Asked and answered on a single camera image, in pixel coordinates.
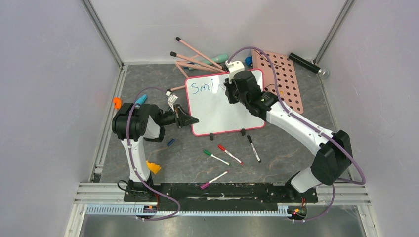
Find pink perforated board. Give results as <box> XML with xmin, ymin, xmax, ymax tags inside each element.
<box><xmin>251</xmin><ymin>49</ymin><xmax>304</xmax><ymax>114</ymax></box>

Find large blue marker toy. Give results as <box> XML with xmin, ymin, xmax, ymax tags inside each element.
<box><xmin>134</xmin><ymin>94</ymin><xmax>148</xmax><ymax>108</ymax></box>

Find red marker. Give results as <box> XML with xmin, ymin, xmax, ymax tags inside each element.
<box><xmin>217</xmin><ymin>144</ymin><xmax>243</xmax><ymax>165</ymax></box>

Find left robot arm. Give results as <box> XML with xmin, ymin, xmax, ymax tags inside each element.
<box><xmin>112</xmin><ymin>103</ymin><xmax>199</xmax><ymax>201</ymax></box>

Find blue toy car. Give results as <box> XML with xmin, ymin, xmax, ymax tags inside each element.
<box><xmin>245</xmin><ymin>56</ymin><xmax>253</xmax><ymax>67</ymax></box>

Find yellow orange block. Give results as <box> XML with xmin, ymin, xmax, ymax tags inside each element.
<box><xmin>146</xmin><ymin>161</ymin><xmax>162</xmax><ymax>174</ymax></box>

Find purple marker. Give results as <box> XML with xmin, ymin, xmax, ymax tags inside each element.
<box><xmin>200</xmin><ymin>170</ymin><xmax>229</xmax><ymax>190</ymax></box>

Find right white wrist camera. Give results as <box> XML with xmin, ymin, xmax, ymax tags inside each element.
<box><xmin>225</xmin><ymin>61</ymin><xmax>245</xmax><ymax>84</ymax></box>

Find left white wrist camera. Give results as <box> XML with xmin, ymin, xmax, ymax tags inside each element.
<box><xmin>166</xmin><ymin>90</ymin><xmax>178</xmax><ymax>111</ymax></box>

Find black flashlight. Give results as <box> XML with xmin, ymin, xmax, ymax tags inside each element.
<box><xmin>289</xmin><ymin>53</ymin><xmax>329</xmax><ymax>79</ymax></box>

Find orange clip left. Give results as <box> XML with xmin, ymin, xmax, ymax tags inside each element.
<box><xmin>113</xmin><ymin>97</ymin><xmax>123</xmax><ymax>109</ymax></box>

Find mint green tube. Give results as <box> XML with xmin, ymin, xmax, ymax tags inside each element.
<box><xmin>200</xmin><ymin>54</ymin><xmax>229</xmax><ymax>66</ymax></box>

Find pink framed whiteboard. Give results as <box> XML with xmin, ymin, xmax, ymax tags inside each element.
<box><xmin>185</xmin><ymin>73</ymin><xmax>266</xmax><ymax>136</ymax></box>

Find pink folding stand legs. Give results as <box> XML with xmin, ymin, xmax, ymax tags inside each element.
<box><xmin>170</xmin><ymin>36</ymin><xmax>226</xmax><ymax>78</ymax></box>

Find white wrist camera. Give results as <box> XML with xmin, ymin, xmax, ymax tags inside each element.
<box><xmin>166</xmin><ymin>90</ymin><xmax>178</xmax><ymax>111</ymax></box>
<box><xmin>225</xmin><ymin>61</ymin><xmax>245</xmax><ymax>84</ymax></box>

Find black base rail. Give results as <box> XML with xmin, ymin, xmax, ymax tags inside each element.
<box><xmin>124</xmin><ymin>182</ymin><xmax>318</xmax><ymax>212</ymax></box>

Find black marker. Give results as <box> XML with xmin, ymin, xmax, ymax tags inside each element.
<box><xmin>247</xmin><ymin>135</ymin><xmax>261</xmax><ymax>163</ymax></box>

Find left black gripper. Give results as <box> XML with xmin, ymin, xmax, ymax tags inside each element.
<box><xmin>158</xmin><ymin>104</ymin><xmax>198</xmax><ymax>128</ymax></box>

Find green marker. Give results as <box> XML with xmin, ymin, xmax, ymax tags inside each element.
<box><xmin>203</xmin><ymin>150</ymin><xmax>230</xmax><ymax>166</ymax></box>

